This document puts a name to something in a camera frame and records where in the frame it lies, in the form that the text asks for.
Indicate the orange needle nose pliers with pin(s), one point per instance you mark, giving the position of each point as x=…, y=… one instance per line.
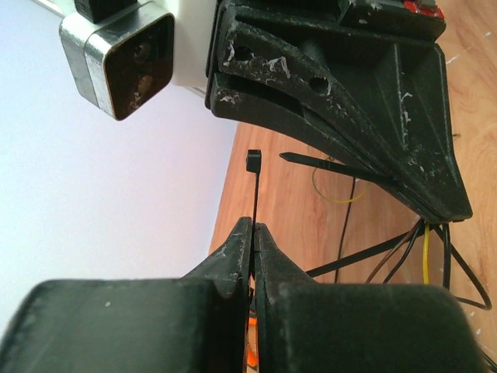
x=251, y=344

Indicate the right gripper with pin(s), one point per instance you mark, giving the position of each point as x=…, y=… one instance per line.
x=365, y=82

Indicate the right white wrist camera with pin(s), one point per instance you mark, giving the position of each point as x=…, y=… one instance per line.
x=123, y=53

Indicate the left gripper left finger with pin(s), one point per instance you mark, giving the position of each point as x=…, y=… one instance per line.
x=195, y=323

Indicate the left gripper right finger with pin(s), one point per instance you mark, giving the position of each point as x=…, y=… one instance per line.
x=306, y=326

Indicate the black zip tie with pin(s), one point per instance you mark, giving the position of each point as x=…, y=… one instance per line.
x=390, y=247

